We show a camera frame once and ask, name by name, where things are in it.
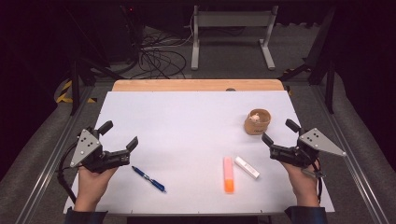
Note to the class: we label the small pale pink object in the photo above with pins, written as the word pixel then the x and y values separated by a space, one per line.
pixel 254 117

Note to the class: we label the black metal stand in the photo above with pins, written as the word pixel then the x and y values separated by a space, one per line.
pixel 330 84
pixel 74 90

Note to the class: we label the white metal stand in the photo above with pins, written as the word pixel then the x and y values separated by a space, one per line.
pixel 233 18

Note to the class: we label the black computer tower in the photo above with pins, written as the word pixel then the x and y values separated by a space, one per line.
pixel 124 34

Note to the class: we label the blue pen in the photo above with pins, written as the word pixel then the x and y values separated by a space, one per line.
pixel 149 179

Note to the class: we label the white rectangular eraser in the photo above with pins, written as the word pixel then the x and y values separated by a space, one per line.
pixel 247 167

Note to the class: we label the aluminium rail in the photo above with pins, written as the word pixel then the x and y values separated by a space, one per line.
pixel 53 155
pixel 351 158

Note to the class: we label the round wooden cup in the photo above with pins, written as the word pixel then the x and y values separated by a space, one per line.
pixel 257 127

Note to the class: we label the person's right hand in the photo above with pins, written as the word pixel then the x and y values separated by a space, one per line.
pixel 303 183

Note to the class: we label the person's left hand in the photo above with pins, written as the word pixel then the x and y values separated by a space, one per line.
pixel 91 183

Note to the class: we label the pink and orange highlighter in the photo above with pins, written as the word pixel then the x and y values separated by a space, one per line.
pixel 228 174

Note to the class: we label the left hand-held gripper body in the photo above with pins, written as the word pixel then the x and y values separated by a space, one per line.
pixel 93 157

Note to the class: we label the white board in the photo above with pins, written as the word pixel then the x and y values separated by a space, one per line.
pixel 186 124

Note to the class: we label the wooden table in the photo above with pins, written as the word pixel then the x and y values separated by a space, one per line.
pixel 186 85

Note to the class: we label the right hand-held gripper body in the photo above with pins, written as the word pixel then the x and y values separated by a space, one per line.
pixel 302 152

